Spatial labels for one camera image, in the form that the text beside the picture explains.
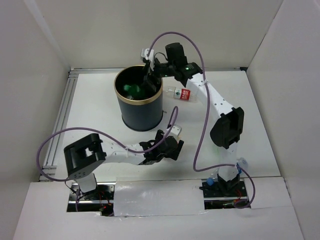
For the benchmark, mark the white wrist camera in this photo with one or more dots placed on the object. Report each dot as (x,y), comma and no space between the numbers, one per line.
(175,131)
(148,57)

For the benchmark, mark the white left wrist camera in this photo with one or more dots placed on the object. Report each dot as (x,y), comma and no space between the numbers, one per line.
(175,131)

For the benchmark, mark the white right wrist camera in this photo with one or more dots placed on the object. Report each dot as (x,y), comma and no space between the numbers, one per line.
(148,57)

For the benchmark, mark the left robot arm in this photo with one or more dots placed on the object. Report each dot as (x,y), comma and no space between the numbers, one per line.
(85,155)

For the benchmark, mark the black bin gold rim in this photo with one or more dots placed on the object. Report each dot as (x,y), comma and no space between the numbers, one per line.
(143,114)

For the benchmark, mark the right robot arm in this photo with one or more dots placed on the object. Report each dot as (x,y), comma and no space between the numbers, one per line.
(228,121)

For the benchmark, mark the clear bottle blue label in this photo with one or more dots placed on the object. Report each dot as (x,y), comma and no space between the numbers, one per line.
(228,173)

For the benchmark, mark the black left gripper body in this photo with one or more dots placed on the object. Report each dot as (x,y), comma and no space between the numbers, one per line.
(159,135)

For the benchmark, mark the green bottle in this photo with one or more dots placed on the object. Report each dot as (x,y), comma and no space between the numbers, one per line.
(133,92)

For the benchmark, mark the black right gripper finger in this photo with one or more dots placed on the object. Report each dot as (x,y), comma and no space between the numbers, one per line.
(148,67)
(150,83)

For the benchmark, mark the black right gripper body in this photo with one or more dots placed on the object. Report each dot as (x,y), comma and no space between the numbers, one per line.
(164,69)

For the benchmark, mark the clear bottle red label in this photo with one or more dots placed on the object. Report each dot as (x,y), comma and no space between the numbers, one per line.
(178,93)

